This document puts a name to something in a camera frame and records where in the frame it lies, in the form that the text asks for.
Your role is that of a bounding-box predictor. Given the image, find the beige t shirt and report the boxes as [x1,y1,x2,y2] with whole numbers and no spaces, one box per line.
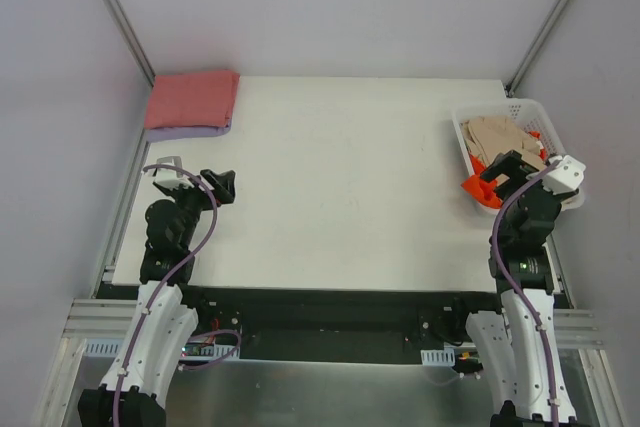
[461,115,545,170]

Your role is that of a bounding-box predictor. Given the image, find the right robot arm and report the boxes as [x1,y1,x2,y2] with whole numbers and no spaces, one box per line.
[450,151,585,426]

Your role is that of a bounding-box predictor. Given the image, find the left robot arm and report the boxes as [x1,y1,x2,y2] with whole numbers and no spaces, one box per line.
[77,163,236,426]

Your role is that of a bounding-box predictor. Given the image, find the orange t shirt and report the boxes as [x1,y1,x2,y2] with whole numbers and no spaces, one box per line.
[461,131,547,209]

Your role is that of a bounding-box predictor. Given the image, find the white plastic basket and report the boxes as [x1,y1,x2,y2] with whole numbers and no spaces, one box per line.
[451,99,584,216]

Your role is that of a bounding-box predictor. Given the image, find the folded lavender t shirt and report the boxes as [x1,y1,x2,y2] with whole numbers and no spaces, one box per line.
[144,120,232,143]

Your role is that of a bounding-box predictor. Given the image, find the folded pink t shirt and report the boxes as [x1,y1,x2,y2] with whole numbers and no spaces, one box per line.
[144,70,240,129]

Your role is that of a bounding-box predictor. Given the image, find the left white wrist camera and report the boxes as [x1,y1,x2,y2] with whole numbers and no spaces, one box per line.
[152,156,188,190]

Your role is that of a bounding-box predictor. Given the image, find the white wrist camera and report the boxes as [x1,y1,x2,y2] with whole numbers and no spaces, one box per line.
[542,154,586,195]
[152,156,188,190]

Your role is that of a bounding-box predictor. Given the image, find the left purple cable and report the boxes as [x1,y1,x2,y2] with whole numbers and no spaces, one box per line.
[112,161,219,427]

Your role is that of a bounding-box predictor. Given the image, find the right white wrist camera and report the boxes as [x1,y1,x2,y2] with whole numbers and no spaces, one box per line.
[542,154,586,195]

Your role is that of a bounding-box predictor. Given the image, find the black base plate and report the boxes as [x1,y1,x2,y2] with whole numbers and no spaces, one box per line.
[183,286,501,365]

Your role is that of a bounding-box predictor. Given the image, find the aluminium front rail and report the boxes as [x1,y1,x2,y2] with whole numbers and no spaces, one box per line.
[63,299,605,350]

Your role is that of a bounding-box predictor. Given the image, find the left white cable duct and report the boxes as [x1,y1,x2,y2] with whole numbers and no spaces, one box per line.
[84,339,240,362]

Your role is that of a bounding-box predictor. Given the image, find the white cable duct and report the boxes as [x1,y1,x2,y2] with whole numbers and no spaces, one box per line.
[420,347,480,367]
[84,339,240,362]

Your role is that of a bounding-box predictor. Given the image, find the right white cable duct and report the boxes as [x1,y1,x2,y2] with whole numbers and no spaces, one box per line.
[420,347,480,367]

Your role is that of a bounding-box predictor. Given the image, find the right aluminium frame post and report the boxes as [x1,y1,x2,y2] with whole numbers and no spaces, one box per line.
[504,0,573,98]

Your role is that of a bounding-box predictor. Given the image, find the aluminium frame post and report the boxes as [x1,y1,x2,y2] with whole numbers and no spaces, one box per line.
[102,0,156,86]
[504,0,573,98]

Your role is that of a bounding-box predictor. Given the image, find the left aluminium frame post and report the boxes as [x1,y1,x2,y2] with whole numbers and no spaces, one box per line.
[102,0,156,86]

